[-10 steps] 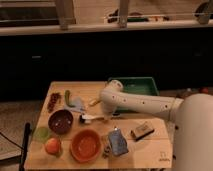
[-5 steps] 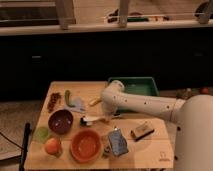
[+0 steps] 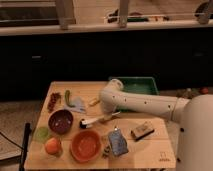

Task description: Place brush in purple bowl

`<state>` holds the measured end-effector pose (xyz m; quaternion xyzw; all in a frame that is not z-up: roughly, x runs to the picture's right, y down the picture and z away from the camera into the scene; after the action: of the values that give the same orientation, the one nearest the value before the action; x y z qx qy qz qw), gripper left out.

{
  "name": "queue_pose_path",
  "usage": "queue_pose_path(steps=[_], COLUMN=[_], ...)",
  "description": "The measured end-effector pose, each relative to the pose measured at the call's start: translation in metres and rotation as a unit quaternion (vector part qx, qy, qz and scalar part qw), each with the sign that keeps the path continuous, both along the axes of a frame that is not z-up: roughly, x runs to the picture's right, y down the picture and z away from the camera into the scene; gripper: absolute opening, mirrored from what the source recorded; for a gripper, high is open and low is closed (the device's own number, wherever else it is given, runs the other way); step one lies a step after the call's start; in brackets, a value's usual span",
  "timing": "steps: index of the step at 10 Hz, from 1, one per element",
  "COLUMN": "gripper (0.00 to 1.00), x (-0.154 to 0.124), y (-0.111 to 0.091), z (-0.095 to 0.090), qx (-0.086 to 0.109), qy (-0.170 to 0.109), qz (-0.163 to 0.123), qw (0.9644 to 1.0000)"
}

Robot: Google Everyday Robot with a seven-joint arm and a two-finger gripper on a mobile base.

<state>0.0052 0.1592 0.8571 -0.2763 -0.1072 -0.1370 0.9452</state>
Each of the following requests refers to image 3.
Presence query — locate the white dish brush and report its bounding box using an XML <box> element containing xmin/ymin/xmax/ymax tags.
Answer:
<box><xmin>79</xmin><ymin>111</ymin><xmax>121</xmax><ymax>130</ymax></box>

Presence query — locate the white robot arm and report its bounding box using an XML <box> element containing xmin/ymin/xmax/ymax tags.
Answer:
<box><xmin>99</xmin><ymin>79</ymin><xmax>213</xmax><ymax>171</ymax></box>

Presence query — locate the orange bowl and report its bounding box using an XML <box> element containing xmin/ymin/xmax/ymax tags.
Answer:
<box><xmin>70</xmin><ymin>130</ymin><xmax>101</xmax><ymax>163</ymax></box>

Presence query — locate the purple bowl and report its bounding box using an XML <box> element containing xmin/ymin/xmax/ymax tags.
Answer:
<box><xmin>48</xmin><ymin>109</ymin><xmax>73</xmax><ymax>135</ymax></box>

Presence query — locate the blue sponge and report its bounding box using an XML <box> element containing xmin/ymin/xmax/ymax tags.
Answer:
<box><xmin>108</xmin><ymin>129</ymin><xmax>129</xmax><ymax>157</ymax></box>

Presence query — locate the small metal clip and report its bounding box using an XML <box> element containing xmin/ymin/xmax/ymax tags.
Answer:
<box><xmin>102</xmin><ymin>146</ymin><xmax>111</xmax><ymax>158</ymax></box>

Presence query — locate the brown block with black strip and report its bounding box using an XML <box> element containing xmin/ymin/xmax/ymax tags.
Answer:
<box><xmin>131</xmin><ymin>121</ymin><xmax>155</xmax><ymax>141</ymax></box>

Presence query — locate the green plastic tray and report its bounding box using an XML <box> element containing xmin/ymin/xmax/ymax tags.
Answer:
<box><xmin>109</xmin><ymin>77</ymin><xmax>159</xmax><ymax>95</ymax></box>

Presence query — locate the green chili pepper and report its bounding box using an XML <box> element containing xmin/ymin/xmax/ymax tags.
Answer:
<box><xmin>65</xmin><ymin>90</ymin><xmax>75</xmax><ymax>107</ymax></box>

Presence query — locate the brown grape bunch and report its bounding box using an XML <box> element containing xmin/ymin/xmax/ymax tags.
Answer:
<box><xmin>47</xmin><ymin>92</ymin><xmax>61</xmax><ymax>113</ymax></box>

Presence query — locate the orange peach fruit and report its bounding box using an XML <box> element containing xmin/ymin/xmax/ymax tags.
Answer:
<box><xmin>45</xmin><ymin>138</ymin><xmax>61</xmax><ymax>155</ymax></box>

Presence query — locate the black stand pole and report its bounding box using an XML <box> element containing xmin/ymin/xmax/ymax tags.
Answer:
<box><xmin>19</xmin><ymin>123</ymin><xmax>31</xmax><ymax>171</ymax></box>

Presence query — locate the yellow handled tool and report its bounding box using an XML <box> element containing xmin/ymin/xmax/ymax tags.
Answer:
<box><xmin>88</xmin><ymin>98</ymin><xmax>100</xmax><ymax>107</ymax></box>

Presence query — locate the wooden rail frame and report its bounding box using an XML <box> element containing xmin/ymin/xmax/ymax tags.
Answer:
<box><xmin>0</xmin><ymin>0</ymin><xmax>213</xmax><ymax>36</ymax></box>

